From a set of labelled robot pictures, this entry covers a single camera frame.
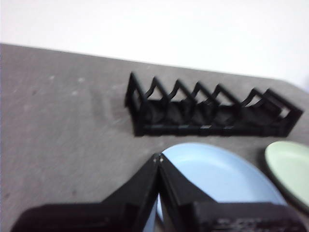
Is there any green plate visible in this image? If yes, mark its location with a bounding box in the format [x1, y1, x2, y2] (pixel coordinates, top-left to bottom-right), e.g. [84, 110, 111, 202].
[264, 141, 309, 214]

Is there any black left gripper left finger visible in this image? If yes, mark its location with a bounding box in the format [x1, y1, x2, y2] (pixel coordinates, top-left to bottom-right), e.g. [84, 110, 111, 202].
[10, 154, 161, 232]

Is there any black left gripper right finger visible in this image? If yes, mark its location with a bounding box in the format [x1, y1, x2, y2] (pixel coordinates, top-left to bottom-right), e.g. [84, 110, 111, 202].
[158, 155, 309, 232]

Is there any blue plate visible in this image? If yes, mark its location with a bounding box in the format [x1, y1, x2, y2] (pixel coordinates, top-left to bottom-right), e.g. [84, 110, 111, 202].
[144, 142, 288, 232]

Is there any black plate rack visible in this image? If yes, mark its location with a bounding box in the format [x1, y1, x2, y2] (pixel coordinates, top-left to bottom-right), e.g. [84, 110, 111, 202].
[124, 71, 305, 138]

